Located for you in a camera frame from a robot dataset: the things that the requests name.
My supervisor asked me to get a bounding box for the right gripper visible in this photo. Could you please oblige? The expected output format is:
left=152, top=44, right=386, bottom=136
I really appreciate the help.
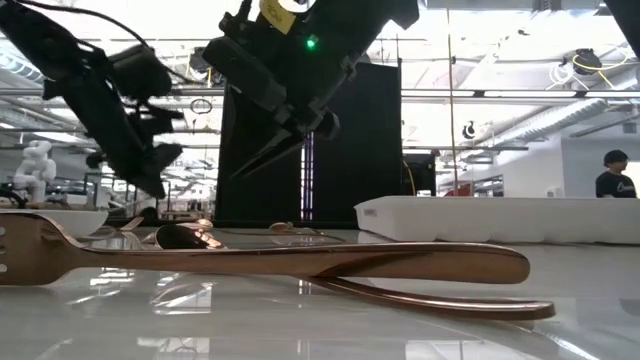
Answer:
left=201, top=0, right=422, bottom=179

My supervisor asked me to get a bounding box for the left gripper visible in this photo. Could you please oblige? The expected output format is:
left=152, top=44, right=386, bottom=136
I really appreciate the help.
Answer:
left=42, top=74, right=185, bottom=197

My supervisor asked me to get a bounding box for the copper fork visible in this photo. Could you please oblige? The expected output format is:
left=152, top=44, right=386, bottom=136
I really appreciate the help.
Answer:
left=118, top=216, right=146, bottom=233
left=0, top=212, right=531, bottom=287

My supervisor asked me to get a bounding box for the black folding screen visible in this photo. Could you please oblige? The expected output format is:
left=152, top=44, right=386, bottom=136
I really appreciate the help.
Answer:
left=215, top=55, right=404, bottom=230

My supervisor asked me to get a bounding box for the white bowl at left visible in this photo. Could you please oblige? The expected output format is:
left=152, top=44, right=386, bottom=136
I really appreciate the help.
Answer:
left=0, top=208, right=110, bottom=241

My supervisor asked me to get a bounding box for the white robot figure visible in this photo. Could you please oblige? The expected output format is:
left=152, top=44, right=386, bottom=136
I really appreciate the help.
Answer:
left=13, top=140, right=58, bottom=202

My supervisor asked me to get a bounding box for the black cabinet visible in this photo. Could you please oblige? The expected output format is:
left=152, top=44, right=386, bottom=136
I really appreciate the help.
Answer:
left=402, top=152, right=437, bottom=197

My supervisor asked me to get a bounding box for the red object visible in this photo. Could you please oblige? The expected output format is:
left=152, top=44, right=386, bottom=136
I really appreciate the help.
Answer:
left=443, top=182, right=472, bottom=198

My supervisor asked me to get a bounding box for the white cutlery organizer tray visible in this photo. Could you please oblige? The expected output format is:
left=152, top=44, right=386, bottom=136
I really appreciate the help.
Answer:
left=353, top=195, right=640, bottom=245

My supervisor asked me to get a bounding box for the person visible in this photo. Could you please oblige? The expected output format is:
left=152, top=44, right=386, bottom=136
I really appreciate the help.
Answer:
left=594, top=148, right=639, bottom=199

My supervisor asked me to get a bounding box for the black hanging ring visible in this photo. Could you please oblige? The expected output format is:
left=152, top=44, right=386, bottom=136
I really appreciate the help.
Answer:
left=189, top=97, right=214, bottom=116

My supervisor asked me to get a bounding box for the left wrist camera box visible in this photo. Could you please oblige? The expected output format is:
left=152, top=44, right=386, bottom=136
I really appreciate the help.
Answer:
left=107, top=43, right=174, bottom=101

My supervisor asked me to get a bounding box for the yellow hanging cable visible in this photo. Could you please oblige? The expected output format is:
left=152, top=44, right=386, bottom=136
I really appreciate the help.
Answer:
left=443, top=0, right=460, bottom=198

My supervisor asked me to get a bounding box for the grey ceiling rail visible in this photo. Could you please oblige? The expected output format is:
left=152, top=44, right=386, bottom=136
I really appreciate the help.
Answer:
left=0, top=88, right=640, bottom=99

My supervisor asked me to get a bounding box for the silver ventilation duct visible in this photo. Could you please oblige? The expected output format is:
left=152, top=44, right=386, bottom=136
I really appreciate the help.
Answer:
left=492, top=97, right=640, bottom=147

